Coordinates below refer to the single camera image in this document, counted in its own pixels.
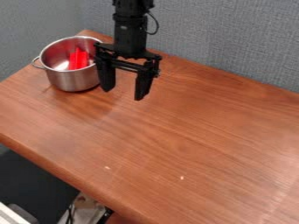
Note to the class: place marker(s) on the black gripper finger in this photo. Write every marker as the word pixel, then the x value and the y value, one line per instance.
pixel 105 72
pixel 143 80

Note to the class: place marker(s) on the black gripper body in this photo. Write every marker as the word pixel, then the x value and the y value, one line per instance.
pixel 128 61

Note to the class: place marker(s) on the red block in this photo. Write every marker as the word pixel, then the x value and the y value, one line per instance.
pixel 79 59

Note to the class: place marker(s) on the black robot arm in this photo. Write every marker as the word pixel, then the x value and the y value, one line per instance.
pixel 131 22

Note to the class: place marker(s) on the stainless steel pot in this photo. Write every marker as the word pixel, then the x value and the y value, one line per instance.
pixel 67 60

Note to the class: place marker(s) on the white object at corner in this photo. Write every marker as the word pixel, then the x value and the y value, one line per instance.
pixel 12 215

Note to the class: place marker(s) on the white table leg frame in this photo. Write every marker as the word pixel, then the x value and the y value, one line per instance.
pixel 85 211

